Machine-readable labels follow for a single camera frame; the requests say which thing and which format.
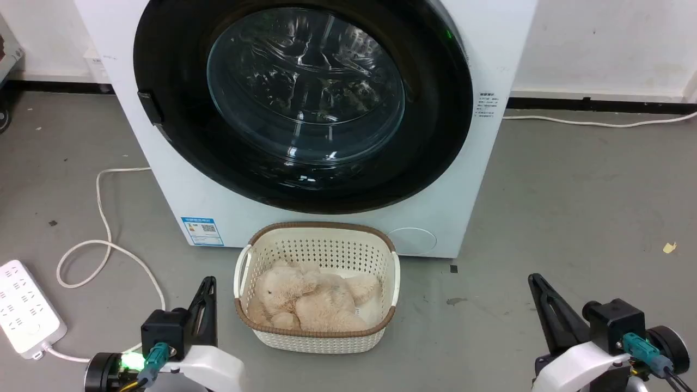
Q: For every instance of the white warning text sticker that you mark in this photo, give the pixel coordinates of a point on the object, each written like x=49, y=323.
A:
x=485, y=104

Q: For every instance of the yellow paper scrap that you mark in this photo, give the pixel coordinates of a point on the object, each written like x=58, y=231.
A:
x=670, y=247

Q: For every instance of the round white filter cover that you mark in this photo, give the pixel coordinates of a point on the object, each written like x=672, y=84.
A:
x=412, y=240

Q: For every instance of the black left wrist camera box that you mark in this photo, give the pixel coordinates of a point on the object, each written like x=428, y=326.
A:
x=163, y=332

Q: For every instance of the white front-load washing machine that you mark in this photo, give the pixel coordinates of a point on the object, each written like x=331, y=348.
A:
x=490, y=163

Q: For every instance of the black caster wheel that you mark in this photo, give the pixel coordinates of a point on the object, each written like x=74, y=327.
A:
x=4, y=120

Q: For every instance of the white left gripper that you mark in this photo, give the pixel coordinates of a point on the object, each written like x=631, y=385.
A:
x=215, y=373

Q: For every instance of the round black glass washer door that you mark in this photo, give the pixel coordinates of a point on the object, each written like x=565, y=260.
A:
x=174, y=155

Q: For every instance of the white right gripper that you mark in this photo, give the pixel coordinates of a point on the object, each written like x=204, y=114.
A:
x=582, y=370

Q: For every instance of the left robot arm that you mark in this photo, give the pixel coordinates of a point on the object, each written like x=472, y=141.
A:
x=101, y=373

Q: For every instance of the beige plush teddy bear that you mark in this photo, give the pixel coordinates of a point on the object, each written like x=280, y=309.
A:
x=318, y=305

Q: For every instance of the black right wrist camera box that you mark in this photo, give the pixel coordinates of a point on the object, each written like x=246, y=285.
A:
x=615, y=324

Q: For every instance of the cream perforated laundry basket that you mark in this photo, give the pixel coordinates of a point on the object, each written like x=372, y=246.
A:
x=321, y=247

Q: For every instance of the white power strip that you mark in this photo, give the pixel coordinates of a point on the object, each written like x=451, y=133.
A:
x=24, y=310

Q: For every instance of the blue energy label sticker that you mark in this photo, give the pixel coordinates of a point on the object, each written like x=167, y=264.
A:
x=202, y=232

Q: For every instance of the grey shelf unit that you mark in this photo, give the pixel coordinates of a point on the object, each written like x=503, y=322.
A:
x=8, y=57

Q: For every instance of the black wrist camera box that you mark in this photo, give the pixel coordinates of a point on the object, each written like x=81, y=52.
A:
x=163, y=332
x=615, y=324

